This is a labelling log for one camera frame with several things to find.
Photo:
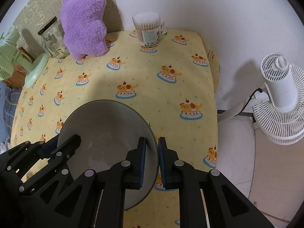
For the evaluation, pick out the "green patterned wall mat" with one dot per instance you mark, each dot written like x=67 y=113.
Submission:
x=36 y=13

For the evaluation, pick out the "glass jar black lid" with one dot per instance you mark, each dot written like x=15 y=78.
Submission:
x=52 y=34

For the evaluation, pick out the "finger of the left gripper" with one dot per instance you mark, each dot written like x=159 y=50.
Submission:
x=48 y=147
x=60 y=156

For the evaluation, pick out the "green desk fan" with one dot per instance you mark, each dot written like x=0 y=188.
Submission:
x=11 y=56

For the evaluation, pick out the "purple plush toy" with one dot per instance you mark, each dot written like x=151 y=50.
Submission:
x=83 y=26

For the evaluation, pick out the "wooden bed headboard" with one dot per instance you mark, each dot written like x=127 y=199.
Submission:
x=17 y=80

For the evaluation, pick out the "white floor fan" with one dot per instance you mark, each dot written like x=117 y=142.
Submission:
x=277 y=102

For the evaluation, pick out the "cotton swab container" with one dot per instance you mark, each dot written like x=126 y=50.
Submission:
x=149 y=28

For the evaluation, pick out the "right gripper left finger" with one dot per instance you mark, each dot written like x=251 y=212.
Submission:
x=96 y=199

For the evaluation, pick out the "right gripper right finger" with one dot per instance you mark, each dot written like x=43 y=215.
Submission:
x=206 y=199

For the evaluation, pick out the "grey plaid pillow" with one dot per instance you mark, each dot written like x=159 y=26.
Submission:
x=9 y=99

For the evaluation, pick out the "yellow patterned tablecloth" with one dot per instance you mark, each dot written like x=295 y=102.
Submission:
x=170 y=85

